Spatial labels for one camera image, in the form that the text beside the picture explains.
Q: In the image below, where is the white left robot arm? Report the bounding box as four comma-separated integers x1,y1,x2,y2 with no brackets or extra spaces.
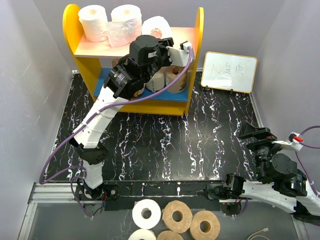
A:
69,35,174,200

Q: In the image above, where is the brown spare roll right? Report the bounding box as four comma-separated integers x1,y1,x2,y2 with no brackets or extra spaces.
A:
189,210,221,240

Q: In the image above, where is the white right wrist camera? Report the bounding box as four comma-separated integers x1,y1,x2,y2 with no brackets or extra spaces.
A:
272,132,304,152

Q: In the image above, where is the brown spare roll bottom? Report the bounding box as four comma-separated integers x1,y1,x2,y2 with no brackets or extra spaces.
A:
156,230,184,240

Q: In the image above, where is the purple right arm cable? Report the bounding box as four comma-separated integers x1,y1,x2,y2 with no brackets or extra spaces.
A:
234,124,320,218

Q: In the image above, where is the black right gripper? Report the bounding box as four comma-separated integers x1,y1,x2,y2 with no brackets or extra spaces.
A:
237,120,289,181

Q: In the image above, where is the brown spare roll middle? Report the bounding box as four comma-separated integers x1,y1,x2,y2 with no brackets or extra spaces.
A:
162,200,193,234

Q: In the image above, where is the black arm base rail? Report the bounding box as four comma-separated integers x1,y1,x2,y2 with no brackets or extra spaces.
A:
82,181,251,213

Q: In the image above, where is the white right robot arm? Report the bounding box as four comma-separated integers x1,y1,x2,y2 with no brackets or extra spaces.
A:
222,121,320,226

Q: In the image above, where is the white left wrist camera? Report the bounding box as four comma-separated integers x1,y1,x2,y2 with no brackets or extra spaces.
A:
166,41,196,67

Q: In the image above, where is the cream roll front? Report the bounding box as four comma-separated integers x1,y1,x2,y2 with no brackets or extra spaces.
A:
145,68,165,93

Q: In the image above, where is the white spare roll bottom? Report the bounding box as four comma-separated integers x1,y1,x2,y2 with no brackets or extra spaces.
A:
128,229,157,240

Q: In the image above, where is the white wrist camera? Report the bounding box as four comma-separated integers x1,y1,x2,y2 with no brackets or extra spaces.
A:
272,132,304,152
166,41,196,67

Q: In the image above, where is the small whiteboard yellow frame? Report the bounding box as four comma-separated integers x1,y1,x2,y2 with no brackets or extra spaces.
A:
200,51,258,94

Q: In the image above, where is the brown spare roll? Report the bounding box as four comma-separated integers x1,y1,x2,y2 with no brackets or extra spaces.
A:
156,230,184,240
189,210,221,240
162,200,193,234

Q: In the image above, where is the cream roll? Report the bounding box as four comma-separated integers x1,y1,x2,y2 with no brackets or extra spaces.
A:
145,68,165,93
133,85,145,98

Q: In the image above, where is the white spare roll foreground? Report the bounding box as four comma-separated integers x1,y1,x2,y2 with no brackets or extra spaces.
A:
132,199,162,230

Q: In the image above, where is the white cable with connector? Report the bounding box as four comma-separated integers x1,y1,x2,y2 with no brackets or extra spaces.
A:
247,227,270,240

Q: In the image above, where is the yellow shelf with coloured boards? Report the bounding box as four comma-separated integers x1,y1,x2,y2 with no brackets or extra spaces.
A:
62,4,205,116

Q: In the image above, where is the blue white roll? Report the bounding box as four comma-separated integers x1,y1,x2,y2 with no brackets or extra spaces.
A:
141,16,173,39

